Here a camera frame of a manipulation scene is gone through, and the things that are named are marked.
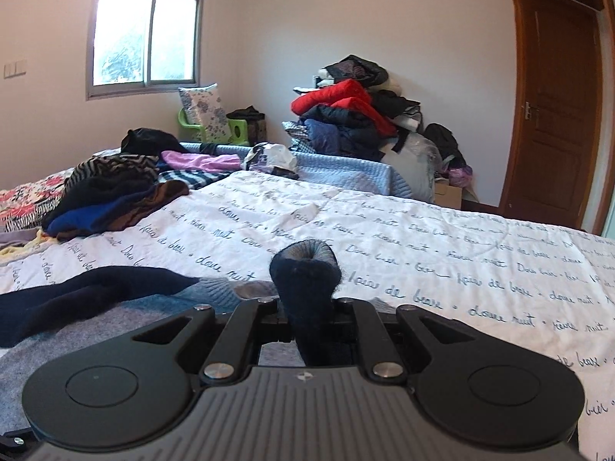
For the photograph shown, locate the lavender garment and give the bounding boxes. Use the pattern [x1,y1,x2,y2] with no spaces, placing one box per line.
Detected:
[0,228,41,256]

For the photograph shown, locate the sliding glass window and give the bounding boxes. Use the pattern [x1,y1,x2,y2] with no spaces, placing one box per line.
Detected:
[85,0,202,99]

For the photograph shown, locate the cardboard box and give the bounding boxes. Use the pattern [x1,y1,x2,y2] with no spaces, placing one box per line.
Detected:
[434,180,463,210]

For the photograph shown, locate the wall light switch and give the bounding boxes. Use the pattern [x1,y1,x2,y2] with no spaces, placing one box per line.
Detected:
[3,60,27,79]

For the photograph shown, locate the light blue quilted blanket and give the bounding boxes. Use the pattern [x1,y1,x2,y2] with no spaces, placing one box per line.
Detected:
[181,140,415,199]

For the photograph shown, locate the yellow garment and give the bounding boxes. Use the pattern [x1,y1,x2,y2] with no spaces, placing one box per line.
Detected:
[1,229,57,265]

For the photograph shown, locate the floral white pillow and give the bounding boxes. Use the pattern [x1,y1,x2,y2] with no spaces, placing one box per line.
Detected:
[178,83,228,132]

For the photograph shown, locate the brown wooden door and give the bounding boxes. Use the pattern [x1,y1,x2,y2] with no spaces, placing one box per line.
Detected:
[499,0,602,229]

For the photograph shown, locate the grey navy knit sweater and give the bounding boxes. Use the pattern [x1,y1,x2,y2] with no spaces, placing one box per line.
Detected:
[1,239,353,431]

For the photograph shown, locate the folded dark clothes stack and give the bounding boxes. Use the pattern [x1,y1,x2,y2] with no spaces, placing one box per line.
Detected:
[42,128,189,240]

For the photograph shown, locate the white plastic bag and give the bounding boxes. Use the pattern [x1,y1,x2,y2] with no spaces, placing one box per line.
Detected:
[242,143,299,180]

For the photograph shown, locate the black bag on chair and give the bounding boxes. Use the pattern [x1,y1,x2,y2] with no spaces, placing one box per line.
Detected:
[227,105,267,145]

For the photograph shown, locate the floral red bedsheet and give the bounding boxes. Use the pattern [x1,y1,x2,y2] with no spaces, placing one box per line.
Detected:
[0,169,73,232]

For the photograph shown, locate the dark clothes heap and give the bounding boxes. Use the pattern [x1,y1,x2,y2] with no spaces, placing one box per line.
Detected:
[283,54,473,189]

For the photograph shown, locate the pink purple garment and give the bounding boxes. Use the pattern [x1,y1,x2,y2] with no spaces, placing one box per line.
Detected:
[161,151,241,173]

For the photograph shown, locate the white script-print quilt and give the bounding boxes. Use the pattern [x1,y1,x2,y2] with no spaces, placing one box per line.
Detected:
[1,172,614,460]

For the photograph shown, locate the green plastic chair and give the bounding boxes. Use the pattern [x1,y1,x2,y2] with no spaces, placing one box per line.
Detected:
[177,109,250,146]

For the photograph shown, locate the red puffer jacket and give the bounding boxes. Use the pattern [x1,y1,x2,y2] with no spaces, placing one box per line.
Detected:
[291,79,396,138]

